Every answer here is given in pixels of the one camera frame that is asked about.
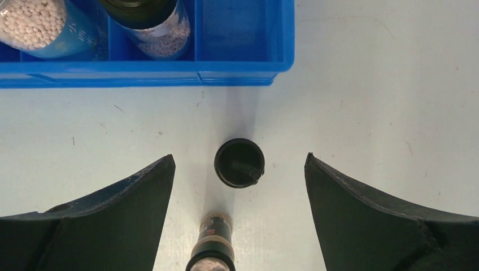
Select black lid jar front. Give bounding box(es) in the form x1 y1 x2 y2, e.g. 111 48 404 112
100 0 191 60

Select silver lid jar front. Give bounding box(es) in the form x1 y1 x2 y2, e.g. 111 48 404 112
1 0 98 59

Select blue plastic bin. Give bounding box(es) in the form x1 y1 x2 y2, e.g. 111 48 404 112
1 1 295 89

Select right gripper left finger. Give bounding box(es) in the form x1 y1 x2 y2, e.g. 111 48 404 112
1 155 175 270

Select small dark bottle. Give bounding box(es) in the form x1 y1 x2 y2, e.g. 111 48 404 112
185 213 236 271
214 138 265 189

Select small dark bottle front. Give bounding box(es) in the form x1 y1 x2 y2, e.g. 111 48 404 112
185 213 236 271

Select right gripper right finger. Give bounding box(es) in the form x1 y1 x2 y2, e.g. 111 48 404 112
304 154 478 270

